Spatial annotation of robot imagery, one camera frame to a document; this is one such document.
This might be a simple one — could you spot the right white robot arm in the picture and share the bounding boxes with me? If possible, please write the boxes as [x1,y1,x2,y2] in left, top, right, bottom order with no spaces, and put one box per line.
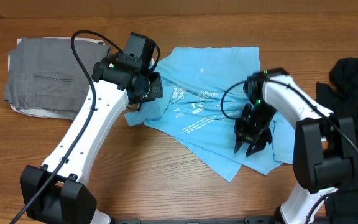
[234,68,358,223]

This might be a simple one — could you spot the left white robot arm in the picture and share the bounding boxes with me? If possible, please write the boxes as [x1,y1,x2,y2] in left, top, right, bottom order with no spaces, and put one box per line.
[20,54,163,223]

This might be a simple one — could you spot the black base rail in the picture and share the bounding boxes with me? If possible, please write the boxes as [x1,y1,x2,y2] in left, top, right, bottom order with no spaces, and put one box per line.
[111,216,281,224]

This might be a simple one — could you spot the light blue printed t-shirt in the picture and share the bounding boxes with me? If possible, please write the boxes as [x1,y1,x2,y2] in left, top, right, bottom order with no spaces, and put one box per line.
[125,47,295,182]

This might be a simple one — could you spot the folded grey shorts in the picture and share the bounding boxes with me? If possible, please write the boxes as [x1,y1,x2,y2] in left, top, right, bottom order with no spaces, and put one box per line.
[4,37,112,121]

